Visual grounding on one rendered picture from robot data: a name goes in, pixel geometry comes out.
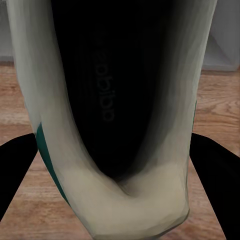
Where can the gym shoe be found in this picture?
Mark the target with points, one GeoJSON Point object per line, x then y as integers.
{"type": "Point", "coordinates": [110, 89]}

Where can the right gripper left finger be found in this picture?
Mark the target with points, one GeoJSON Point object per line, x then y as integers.
{"type": "Point", "coordinates": [16, 157]}

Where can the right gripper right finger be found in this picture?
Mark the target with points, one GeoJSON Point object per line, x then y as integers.
{"type": "Point", "coordinates": [219, 171]}

